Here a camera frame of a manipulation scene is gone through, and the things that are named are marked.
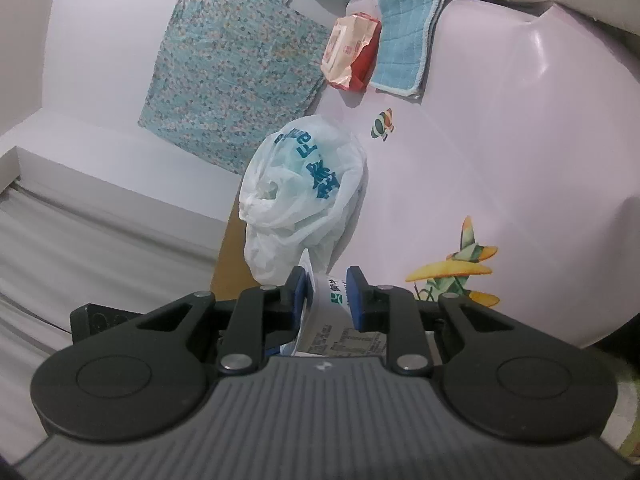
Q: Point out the red pink wet wipes pack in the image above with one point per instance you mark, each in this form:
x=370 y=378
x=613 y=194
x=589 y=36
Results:
x=350 y=50

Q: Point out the pink printed mat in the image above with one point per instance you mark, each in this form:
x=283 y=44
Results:
x=500 y=160

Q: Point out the small white tissue pack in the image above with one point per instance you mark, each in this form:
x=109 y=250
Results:
x=327 y=310

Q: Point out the white plastic bag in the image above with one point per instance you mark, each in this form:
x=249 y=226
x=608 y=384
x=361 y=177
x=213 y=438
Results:
x=300 y=185

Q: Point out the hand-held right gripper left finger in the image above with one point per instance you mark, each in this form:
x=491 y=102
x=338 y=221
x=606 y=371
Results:
x=298 y=300

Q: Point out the grey curtain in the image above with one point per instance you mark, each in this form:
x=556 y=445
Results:
x=100 y=270

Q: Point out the light blue towel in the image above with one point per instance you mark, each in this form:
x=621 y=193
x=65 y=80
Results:
x=405 y=30

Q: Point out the teal floral wall cloth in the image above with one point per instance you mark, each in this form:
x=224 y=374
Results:
x=225 y=70

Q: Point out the brown cardboard box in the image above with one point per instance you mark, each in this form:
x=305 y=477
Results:
x=235 y=260

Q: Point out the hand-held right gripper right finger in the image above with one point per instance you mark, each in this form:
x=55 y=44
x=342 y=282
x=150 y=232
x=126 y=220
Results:
x=356 y=300

